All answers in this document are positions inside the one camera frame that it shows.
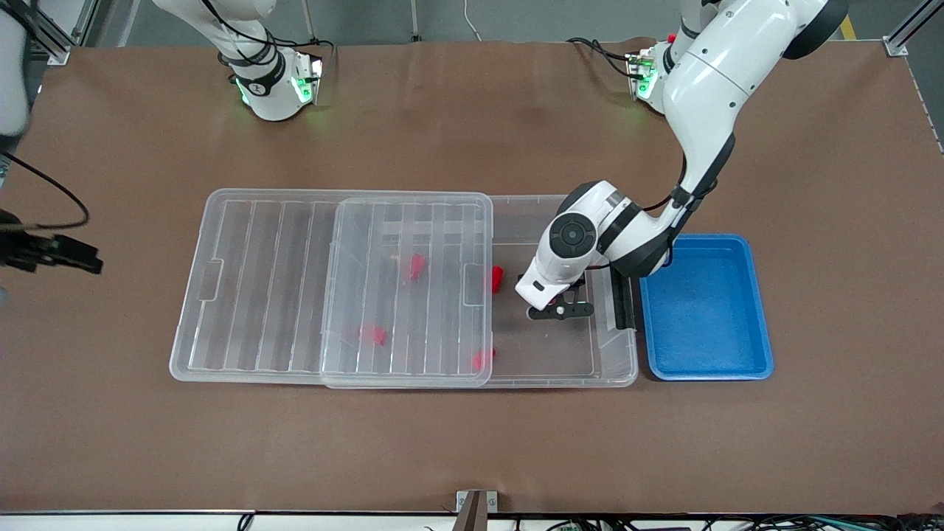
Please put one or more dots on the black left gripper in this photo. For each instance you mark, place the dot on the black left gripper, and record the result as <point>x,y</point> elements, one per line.
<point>580,282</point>

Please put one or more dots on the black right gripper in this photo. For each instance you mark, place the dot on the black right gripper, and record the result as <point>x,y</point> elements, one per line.
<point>28,248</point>

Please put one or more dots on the clear plastic box lid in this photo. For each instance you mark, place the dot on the clear plastic box lid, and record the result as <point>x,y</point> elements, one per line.
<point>258,295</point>

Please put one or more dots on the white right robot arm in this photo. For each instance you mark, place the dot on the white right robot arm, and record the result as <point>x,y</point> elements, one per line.
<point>273,88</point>

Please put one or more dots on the clear plastic storage box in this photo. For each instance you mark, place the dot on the clear plastic storage box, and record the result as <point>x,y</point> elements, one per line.
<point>546,354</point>

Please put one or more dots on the red block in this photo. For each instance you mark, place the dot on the red block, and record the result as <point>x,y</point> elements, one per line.
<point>499,279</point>
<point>374,334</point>
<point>483,359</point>
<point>417,267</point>

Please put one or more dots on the blue plastic tray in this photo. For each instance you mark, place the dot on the blue plastic tray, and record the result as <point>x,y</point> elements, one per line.
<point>708,317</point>

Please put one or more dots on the brown table cover sheet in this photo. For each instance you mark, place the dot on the brown table cover sheet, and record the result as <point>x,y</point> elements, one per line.
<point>472,442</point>

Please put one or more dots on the aluminium frame profile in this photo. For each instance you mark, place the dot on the aluminium frame profile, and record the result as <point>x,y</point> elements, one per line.
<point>51,44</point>
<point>896,46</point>

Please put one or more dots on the metal table edge bracket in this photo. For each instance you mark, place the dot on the metal table edge bracket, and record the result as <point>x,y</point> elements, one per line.
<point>476,509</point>

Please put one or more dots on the grey frame leg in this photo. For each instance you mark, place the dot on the grey frame leg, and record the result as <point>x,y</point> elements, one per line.
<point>310,18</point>
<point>414,18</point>

